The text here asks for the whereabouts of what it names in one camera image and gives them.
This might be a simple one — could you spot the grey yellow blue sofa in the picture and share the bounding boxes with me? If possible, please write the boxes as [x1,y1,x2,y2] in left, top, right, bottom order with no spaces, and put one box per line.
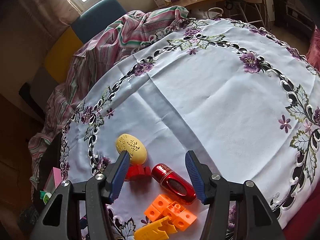
[18,0,126,120]

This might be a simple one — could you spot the white floral embroidered tablecloth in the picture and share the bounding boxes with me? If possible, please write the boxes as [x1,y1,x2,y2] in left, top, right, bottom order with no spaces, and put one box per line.
[60,20,319,227]

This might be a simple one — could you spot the red plastic toy piece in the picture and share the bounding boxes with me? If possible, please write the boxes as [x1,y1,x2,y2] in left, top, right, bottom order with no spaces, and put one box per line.
[125,165,151,181]

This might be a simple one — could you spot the pink shallow cardboard box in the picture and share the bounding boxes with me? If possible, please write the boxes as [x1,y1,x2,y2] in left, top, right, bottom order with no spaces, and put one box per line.
[44,167,62,193]

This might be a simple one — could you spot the white green plug adapter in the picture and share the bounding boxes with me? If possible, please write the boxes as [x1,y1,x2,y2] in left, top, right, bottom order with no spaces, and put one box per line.
[40,191,52,205]

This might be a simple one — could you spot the striped pink green sheet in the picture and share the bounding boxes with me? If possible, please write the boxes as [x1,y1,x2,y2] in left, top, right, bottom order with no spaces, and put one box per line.
[28,6,189,186]

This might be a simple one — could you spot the red metallic oval case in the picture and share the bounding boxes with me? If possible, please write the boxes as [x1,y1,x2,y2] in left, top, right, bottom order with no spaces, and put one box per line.
[151,164,196,205]

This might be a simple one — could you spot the wooden side table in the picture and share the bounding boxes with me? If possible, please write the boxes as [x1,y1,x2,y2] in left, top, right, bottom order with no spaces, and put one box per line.
[171,0,226,10]

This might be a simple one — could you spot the pink window curtain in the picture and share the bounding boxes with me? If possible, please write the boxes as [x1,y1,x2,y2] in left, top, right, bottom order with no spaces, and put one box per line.
[18,0,80,28]

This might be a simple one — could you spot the yellow carved egg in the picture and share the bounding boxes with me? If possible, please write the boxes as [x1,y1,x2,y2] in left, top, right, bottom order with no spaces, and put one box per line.
[116,134,148,165]

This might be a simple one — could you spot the yellow plastic toy piece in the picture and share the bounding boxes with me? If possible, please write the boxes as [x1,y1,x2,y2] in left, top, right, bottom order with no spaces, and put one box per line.
[134,216,177,240]

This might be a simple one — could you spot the orange building blocks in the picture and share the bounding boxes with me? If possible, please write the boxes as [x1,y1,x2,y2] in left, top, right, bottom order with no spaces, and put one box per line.
[144,194,197,231]

